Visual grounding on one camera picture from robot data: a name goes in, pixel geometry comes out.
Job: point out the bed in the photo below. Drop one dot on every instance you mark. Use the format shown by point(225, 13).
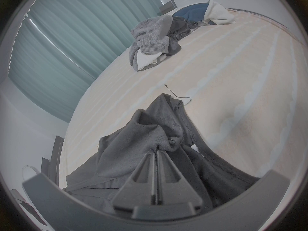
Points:
point(228, 80)

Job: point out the grey bedside table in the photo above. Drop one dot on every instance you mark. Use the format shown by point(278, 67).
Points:
point(167, 8)

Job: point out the pile of clothes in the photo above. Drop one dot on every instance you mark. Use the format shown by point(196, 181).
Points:
point(156, 35)

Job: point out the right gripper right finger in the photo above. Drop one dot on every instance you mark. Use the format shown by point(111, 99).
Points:
point(172, 184)

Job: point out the black T-shirt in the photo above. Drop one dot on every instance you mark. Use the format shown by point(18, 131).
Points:
point(134, 148)

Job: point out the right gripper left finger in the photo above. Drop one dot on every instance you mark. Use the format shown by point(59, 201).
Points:
point(142, 179)

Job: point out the blue-green curtain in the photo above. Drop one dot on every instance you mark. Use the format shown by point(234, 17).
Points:
point(48, 76)
point(96, 20)

